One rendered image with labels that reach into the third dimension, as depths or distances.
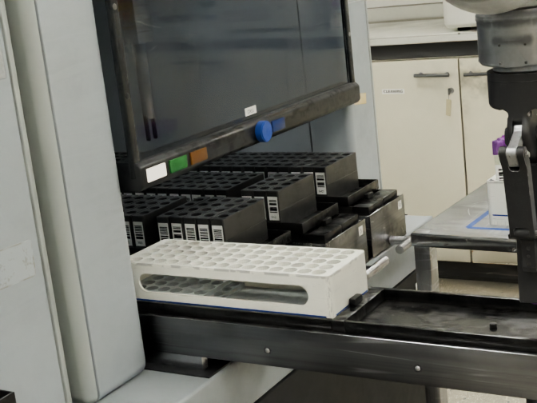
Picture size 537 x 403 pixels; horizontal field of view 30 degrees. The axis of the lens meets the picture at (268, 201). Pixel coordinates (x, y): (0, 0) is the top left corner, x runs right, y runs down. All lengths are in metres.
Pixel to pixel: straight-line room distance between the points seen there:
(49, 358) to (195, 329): 0.19
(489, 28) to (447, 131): 2.59
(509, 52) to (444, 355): 0.32
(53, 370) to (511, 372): 0.48
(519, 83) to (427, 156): 2.64
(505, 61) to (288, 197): 0.61
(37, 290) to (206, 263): 0.22
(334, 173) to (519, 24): 0.72
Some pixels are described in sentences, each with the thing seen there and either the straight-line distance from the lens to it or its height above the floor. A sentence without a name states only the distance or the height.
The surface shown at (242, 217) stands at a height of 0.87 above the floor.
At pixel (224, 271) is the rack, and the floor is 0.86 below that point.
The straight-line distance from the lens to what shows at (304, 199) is 1.54.
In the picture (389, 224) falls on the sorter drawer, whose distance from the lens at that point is 1.64.
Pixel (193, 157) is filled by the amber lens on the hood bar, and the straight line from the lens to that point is 1.26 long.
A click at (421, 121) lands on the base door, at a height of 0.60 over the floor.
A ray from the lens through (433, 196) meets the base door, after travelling 3.63.
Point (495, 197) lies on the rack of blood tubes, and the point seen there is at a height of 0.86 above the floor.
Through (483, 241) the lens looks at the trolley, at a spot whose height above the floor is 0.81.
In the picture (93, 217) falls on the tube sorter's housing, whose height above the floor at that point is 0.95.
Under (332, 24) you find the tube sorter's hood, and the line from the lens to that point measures 1.63.
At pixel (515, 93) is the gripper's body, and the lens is 0.98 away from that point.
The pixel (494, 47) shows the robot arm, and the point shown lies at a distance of 0.97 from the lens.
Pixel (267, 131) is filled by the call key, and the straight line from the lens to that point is 1.40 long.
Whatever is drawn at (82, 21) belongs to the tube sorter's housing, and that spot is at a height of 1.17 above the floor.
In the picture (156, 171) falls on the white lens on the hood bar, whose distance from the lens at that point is 1.20.
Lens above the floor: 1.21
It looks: 14 degrees down
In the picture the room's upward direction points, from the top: 6 degrees counter-clockwise
